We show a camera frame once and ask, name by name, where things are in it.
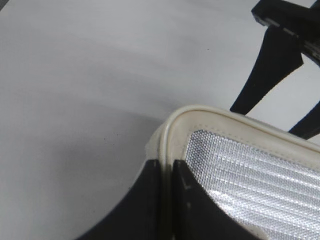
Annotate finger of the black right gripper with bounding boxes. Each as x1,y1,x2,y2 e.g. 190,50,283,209
288,106,320,140

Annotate cream fabric zipper bag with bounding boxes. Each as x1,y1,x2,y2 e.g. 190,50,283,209
145,105,320,240

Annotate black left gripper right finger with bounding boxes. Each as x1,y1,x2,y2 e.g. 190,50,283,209
172,160,253,240

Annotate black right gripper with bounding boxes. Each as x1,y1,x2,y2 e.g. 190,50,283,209
230,0,320,115

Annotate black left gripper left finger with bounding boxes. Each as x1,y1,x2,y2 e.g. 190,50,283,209
78,159,170,240

